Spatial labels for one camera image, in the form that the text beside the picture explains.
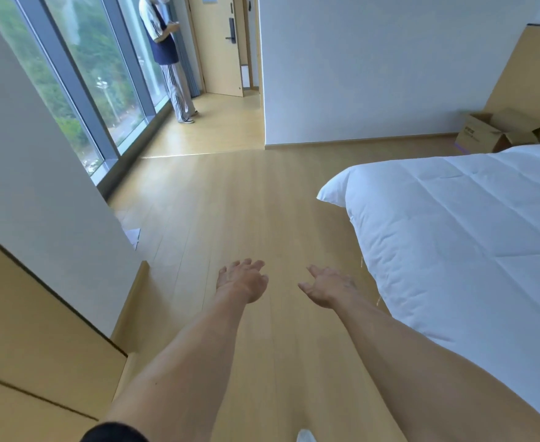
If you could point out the open cardboard box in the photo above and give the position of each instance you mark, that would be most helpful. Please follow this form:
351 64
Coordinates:
486 133

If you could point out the person's left forearm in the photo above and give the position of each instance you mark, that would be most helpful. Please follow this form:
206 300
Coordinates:
191 363

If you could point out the person's left thumb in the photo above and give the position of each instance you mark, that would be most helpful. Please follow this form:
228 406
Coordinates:
263 281

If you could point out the wooden cabinet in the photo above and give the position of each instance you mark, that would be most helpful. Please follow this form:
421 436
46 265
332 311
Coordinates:
30 345

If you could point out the wooden door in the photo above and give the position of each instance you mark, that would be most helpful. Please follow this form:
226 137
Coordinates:
217 55

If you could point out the large glass window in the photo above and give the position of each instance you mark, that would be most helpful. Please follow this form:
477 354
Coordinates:
81 73

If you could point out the white duvet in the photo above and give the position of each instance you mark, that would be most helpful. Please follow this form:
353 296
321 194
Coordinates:
472 243

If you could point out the person's right hand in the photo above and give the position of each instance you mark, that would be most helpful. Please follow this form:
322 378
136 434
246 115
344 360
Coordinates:
332 289

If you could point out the grey-blue curtain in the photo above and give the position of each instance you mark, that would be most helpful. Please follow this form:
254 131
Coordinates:
190 45

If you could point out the white shoe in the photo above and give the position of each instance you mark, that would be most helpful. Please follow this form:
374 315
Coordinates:
305 436

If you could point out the person's left hand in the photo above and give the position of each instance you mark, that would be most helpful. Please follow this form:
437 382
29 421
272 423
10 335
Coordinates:
242 283

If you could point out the person's right forearm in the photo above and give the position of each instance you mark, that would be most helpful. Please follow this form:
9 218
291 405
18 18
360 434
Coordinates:
412 377

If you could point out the person's right thumb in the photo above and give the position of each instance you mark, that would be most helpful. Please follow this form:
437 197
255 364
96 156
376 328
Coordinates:
307 289

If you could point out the black sleeve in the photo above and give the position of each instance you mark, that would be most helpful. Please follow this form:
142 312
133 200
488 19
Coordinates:
113 433

